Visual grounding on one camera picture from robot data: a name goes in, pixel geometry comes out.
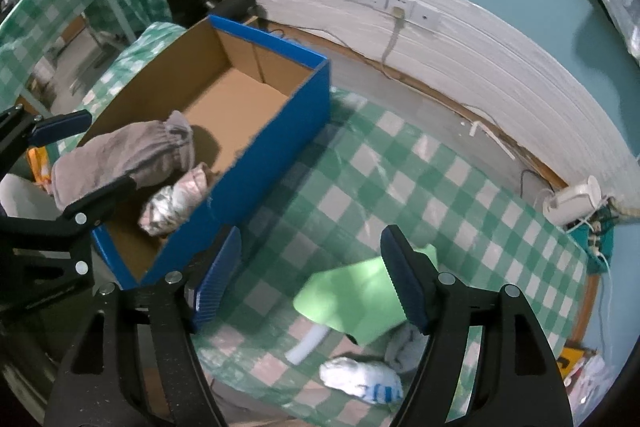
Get white bottle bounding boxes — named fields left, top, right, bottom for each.
left=286, top=326, right=331, bottom=365

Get white cable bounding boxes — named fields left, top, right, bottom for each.
left=597, top=252, right=617, bottom=358

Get white blue plastic bag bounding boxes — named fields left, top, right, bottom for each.
left=319, top=357, right=405, bottom=404

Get yellow bag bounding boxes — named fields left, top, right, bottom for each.
left=557, top=347, right=598, bottom=380

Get grey plug cable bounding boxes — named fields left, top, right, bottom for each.
left=381, top=6, right=408, bottom=78

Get black cylinder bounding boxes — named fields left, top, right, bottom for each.
left=200, top=0, right=258, bottom=25

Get blue cardboard box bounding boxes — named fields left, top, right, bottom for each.
left=82, top=14, right=332, bottom=292

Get white electric kettle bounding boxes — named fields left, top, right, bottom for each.
left=542, top=176, right=603, bottom=228

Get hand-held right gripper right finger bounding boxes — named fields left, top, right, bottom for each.
left=380, top=224, right=573, bottom=427

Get grey elastic-cuffed cloth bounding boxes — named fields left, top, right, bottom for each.
left=50, top=111, right=196, bottom=212

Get teal basket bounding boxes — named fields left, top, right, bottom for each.
left=570, top=217, right=616, bottom=273

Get white crumpled plastic bag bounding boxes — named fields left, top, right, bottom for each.
left=565, top=352, right=626, bottom=408

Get light green cloth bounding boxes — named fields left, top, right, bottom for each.
left=292, top=244, right=441, bottom=348

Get black cable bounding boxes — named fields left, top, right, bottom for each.
left=520, top=168, right=551, bottom=198

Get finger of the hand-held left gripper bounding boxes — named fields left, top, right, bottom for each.
left=0, top=176, right=137, bottom=280
left=0, top=106, right=93, bottom=172

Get white trim strip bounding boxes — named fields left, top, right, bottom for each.
left=470, top=121, right=516, bottom=158

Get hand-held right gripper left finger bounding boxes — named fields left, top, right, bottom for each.
left=45, top=224, right=243, bottom=427

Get orange cloth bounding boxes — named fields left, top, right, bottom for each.
left=27, top=147, right=53, bottom=195

